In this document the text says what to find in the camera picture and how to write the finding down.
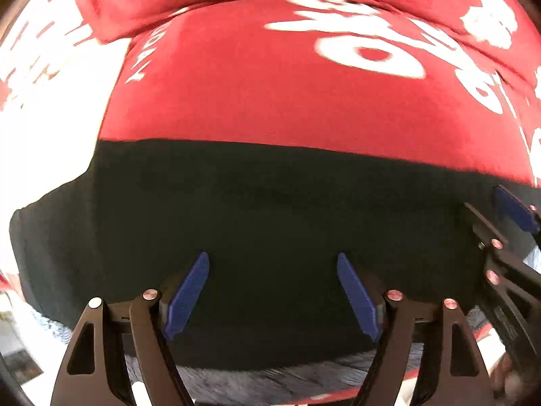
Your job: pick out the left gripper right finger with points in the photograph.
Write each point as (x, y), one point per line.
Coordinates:
(451, 371)

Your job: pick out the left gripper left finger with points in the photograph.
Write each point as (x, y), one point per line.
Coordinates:
(94, 371)

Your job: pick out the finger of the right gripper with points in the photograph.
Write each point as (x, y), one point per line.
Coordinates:
(524, 215)

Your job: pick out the black pants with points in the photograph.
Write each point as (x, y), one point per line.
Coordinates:
(273, 221)

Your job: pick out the person's right hand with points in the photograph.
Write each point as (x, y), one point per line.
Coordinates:
(507, 385)

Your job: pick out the grey blue folded garment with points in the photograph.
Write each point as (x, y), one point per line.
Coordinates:
(270, 380)

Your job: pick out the red blanket white characters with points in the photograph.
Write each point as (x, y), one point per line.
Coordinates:
(330, 75)

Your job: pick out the white bed sheet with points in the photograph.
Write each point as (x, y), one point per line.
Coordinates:
(56, 79)

